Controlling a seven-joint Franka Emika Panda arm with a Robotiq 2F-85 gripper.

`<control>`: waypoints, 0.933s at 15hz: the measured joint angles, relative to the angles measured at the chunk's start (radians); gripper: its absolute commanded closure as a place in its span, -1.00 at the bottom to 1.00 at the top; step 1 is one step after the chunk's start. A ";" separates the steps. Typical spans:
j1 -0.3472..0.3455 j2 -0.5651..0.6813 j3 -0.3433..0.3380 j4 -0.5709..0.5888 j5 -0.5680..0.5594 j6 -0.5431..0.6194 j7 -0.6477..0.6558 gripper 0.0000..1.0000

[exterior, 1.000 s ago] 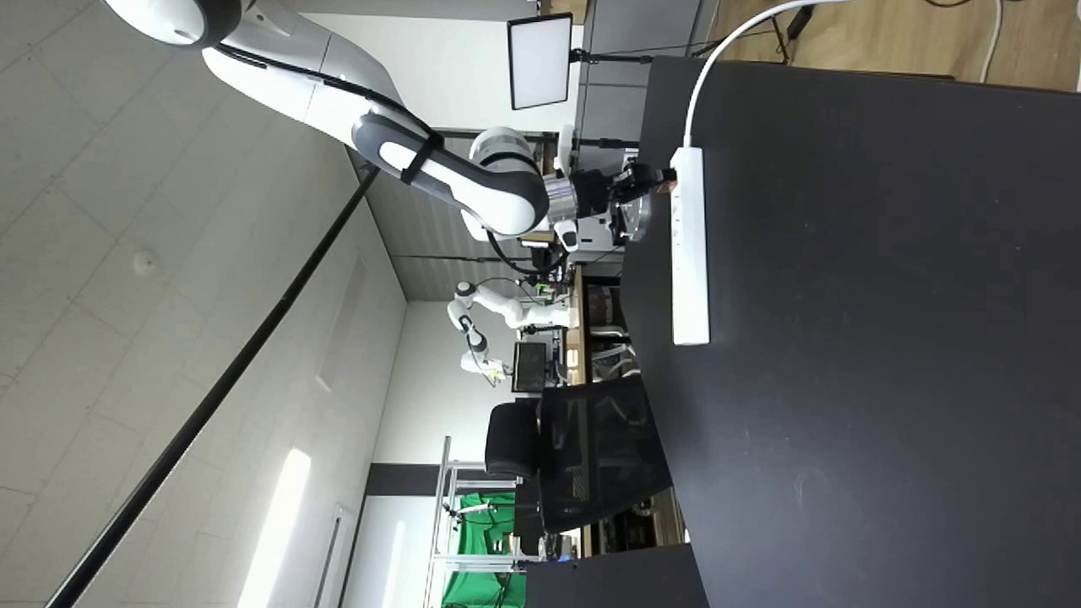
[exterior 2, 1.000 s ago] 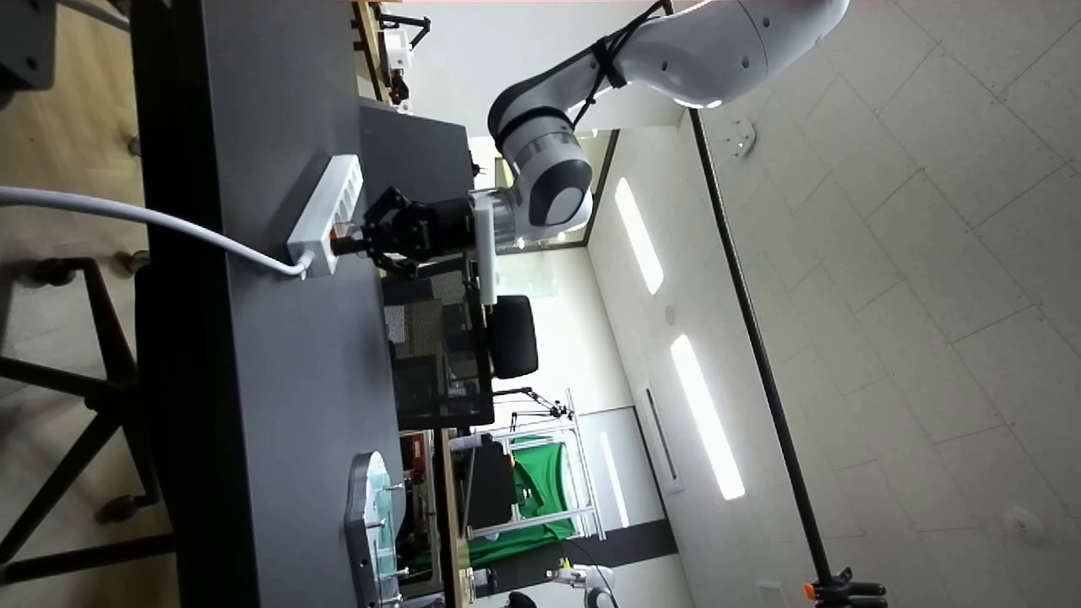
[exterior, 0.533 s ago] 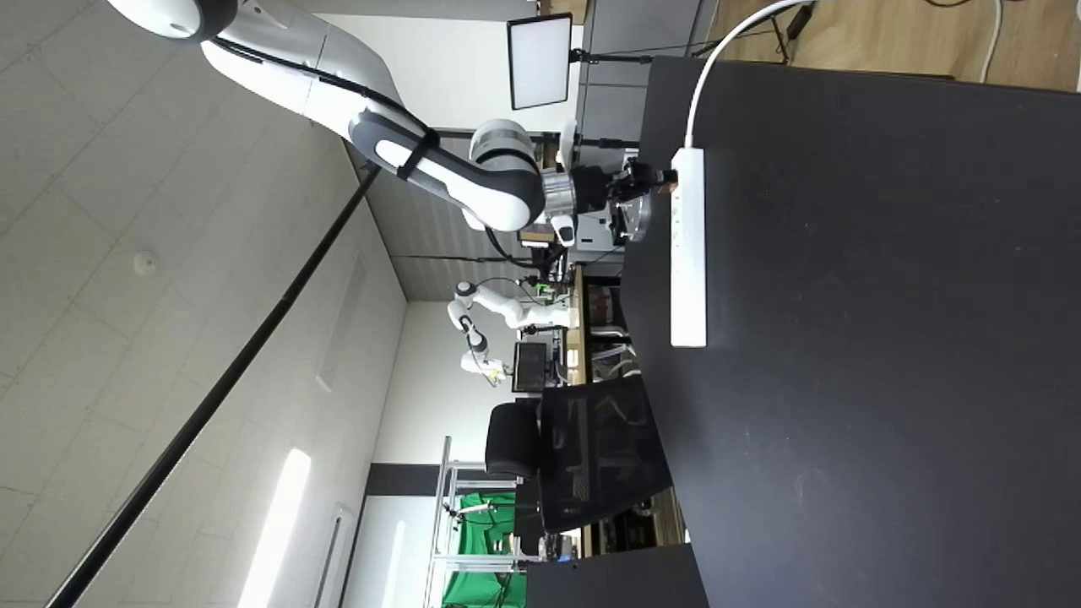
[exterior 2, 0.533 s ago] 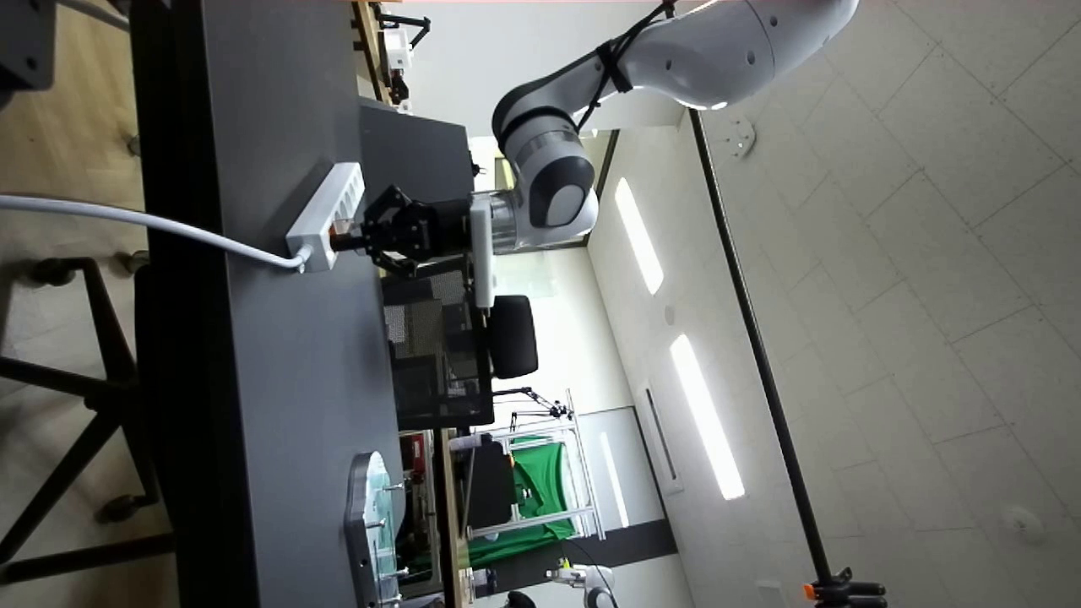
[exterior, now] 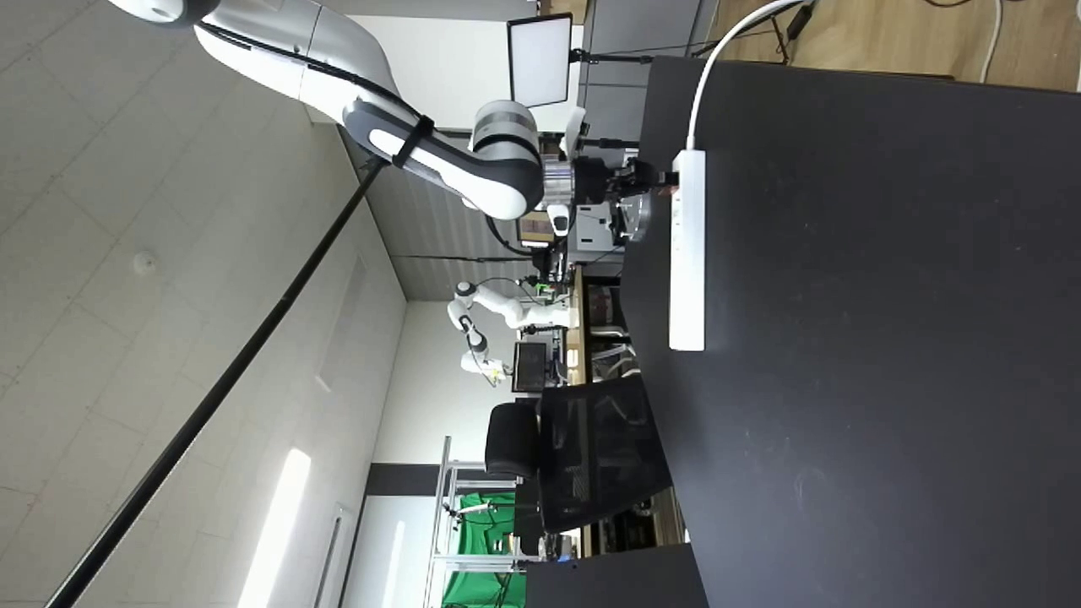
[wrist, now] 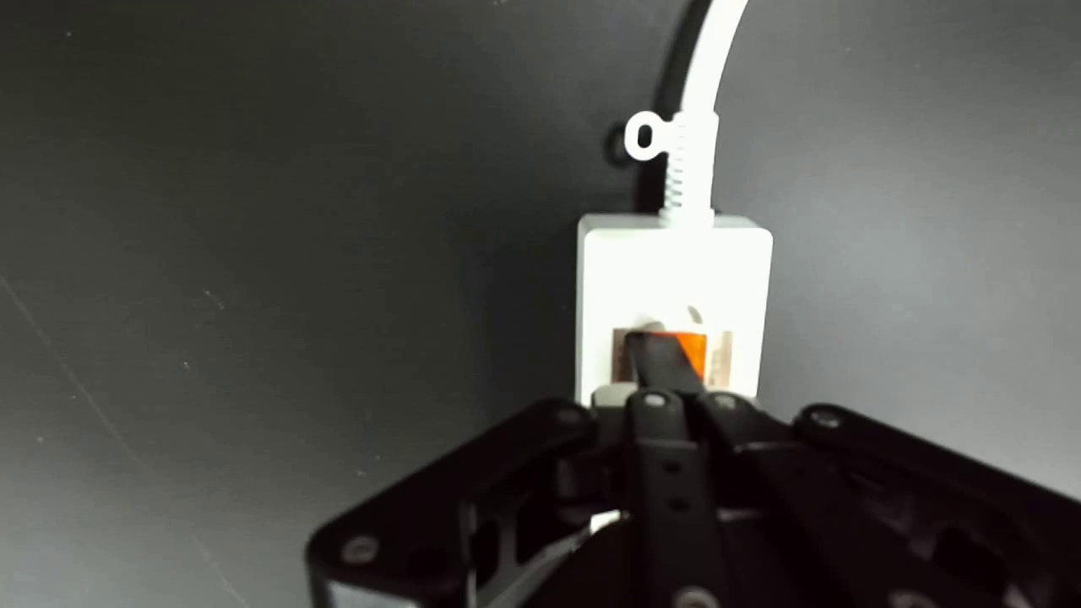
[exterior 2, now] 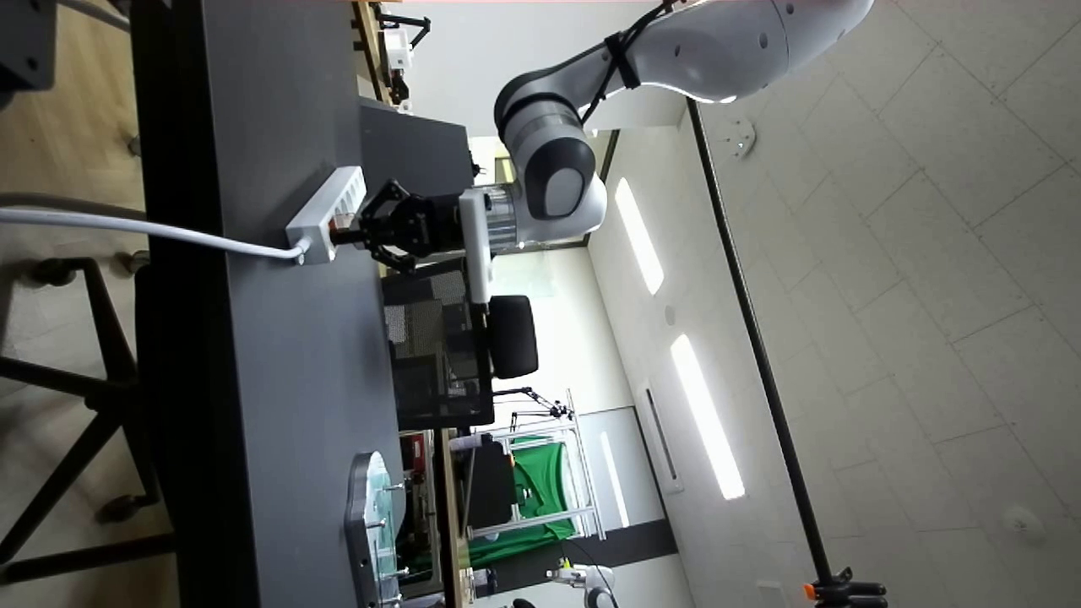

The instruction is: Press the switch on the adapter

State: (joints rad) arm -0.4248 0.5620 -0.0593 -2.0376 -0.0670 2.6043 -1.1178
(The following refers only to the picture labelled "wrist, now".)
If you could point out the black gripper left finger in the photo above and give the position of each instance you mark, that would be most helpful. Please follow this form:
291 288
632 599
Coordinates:
664 494

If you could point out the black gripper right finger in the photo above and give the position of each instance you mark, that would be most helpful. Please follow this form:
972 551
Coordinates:
881 494

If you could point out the white power strip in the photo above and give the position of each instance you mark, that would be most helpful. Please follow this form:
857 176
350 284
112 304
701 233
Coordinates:
677 273

